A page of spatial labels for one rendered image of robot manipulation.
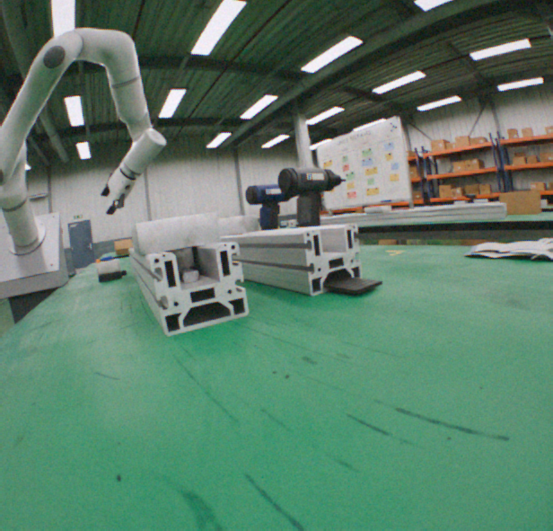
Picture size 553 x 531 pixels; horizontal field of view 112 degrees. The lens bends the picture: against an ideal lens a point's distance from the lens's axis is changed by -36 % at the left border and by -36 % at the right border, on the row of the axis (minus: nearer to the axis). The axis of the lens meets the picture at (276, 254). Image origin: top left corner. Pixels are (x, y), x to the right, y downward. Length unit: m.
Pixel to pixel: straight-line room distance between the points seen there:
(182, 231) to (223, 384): 0.23
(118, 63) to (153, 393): 0.76
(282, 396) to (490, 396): 0.12
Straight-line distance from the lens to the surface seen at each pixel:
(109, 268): 0.94
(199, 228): 0.39
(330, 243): 0.44
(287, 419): 0.16
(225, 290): 0.33
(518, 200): 2.14
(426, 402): 0.17
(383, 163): 3.60
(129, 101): 0.86
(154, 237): 0.37
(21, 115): 0.92
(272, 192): 0.88
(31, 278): 1.12
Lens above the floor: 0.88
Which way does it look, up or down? 6 degrees down
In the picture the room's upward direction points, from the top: 7 degrees counter-clockwise
